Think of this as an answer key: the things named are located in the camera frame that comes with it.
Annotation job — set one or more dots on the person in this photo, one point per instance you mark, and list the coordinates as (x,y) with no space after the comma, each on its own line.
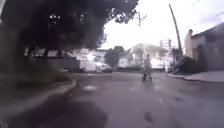
(147,69)

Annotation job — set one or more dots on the round dark tree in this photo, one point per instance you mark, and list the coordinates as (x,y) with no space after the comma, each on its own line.
(114,56)

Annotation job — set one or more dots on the large overhanging tree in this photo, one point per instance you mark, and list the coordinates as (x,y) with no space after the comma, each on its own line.
(60,23)

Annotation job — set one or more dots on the pale distant building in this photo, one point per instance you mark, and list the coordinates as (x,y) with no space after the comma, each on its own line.
(150,55)

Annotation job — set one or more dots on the pale sidewalk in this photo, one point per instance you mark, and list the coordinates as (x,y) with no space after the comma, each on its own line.
(203,76)

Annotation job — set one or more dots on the grey asphalt road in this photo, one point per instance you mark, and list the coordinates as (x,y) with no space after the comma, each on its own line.
(133,100)

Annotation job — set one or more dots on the pale kerb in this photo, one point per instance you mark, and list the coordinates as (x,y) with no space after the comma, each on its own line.
(40,96)

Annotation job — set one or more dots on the building with dark roof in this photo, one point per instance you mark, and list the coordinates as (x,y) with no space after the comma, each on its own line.
(208,46)

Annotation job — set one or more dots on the leaning utility pole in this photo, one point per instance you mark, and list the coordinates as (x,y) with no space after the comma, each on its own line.
(176,30)

